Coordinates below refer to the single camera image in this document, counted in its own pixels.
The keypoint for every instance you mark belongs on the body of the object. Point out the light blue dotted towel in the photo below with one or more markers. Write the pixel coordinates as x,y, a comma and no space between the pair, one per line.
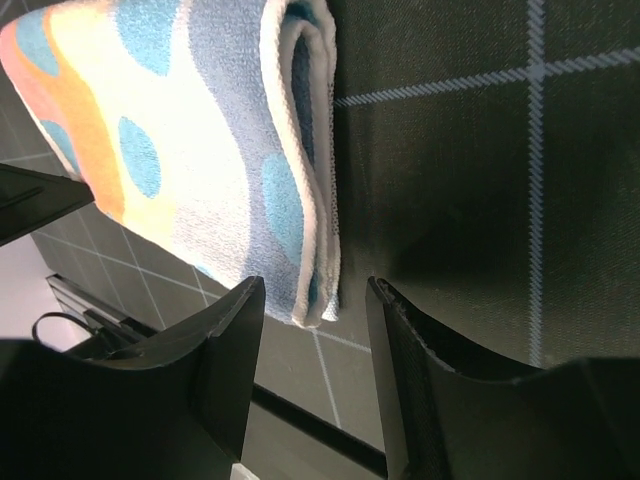
205,127

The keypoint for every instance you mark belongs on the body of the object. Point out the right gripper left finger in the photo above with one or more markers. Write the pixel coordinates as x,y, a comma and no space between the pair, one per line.
172,406

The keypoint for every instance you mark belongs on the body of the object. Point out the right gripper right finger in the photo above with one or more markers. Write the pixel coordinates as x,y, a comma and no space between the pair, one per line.
453,409

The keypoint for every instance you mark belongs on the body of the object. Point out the black grid mat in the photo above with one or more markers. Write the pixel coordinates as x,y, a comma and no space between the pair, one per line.
487,167

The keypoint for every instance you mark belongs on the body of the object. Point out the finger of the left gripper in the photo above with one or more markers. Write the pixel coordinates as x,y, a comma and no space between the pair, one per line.
31,200

